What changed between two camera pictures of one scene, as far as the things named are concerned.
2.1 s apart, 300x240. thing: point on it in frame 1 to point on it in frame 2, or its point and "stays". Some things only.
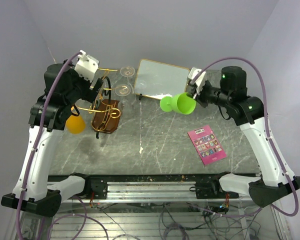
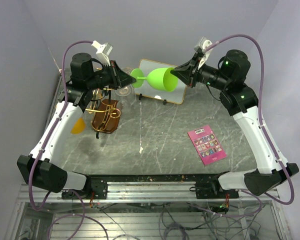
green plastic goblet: [181, 103] to [160, 78]
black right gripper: [199, 97] to [188, 73]
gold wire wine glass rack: [105, 112] stays
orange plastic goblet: [75, 124] stays
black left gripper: [90, 94] to [120, 78]
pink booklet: [207, 145] stays
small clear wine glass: [127, 71] stays
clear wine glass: [125, 91] stays
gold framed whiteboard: [157, 80] stays
